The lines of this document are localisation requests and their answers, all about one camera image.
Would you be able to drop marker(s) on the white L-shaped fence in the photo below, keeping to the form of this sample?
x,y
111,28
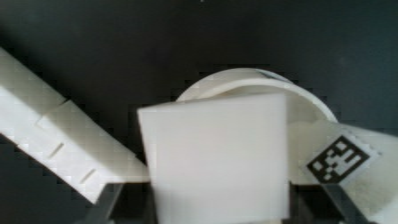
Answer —
x,y
58,135

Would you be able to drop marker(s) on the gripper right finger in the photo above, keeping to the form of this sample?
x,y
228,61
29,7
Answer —
x,y
323,206

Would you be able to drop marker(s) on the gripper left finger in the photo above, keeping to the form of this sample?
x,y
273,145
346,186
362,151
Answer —
x,y
125,206

